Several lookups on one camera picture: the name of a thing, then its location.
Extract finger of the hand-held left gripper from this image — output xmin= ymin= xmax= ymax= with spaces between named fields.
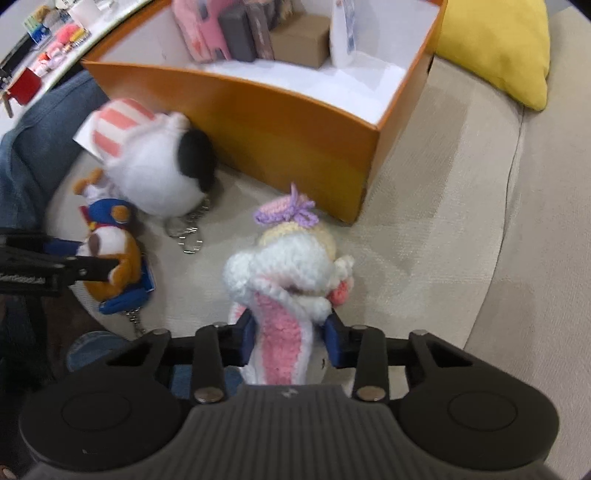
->
xmin=0 ymin=255 xmax=119 ymax=284
xmin=0 ymin=233 xmax=80 ymax=257

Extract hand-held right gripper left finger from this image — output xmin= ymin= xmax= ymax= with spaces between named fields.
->
xmin=104 ymin=308 xmax=257 ymax=405

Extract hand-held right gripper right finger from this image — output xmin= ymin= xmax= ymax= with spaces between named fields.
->
xmin=323 ymin=311 xmax=482 ymax=402

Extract brown white plush keychain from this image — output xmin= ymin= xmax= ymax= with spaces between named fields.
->
xmin=75 ymin=226 xmax=144 ymax=304

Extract white pink crochet bunny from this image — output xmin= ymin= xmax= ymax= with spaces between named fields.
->
xmin=222 ymin=182 xmax=356 ymax=387

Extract orange cardboard box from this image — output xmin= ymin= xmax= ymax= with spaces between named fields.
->
xmin=80 ymin=0 xmax=449 ymax=227

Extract pink fabric pouch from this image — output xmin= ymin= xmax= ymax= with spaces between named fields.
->
xmin=172 ymin=0 xmax=232 ymax=64

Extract small brown white plush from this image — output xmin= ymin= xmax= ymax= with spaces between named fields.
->
xmin=73 ymin=168 xmax=112 ymax=204

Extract white plush with striped hat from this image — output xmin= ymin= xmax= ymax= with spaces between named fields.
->
xmin=73 ymin=98 xmax=218 ymax=256

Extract red cup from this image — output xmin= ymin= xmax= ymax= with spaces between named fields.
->
xmin=8 ymin=68 xmax=43 ymax=105

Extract beige sofa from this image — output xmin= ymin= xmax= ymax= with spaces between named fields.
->
xmin=44 ymin=0 xmax=591 ymax=480

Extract small pink white toys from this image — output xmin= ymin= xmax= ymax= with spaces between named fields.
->
xmin=31 ymin=41 xmax=70 ymax=78

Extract colorful snack box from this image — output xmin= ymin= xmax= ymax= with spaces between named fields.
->
xmin=23 ymin=9 xmax=52 ymax=44

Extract white marble table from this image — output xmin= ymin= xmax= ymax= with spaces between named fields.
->
xmin=0 ymin=0 xmax=156 ymax=121

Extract white cup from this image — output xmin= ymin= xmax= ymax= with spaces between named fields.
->
xmin=69 ymin=0 xmax=100 ymax=27

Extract grey rectangular case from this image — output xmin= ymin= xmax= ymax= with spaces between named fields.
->
xmin=219 ymin=6 xmax=258 ymax=64

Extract dark patterned book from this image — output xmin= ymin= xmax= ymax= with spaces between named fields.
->
xmin=245 ymin=0 xmax=279 ymax=61

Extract small brown cardboard box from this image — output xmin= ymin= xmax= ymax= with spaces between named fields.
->
xmin=270 ymin=11 xmax=334 ymax=70

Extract white bottle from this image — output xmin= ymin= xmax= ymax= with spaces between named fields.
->
xmin=329 ymin=0 xmax=359 ymax=70

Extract yellow pillow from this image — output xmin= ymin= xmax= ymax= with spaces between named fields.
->
xmin=434 ymin=0 xmax=553 ymax=112

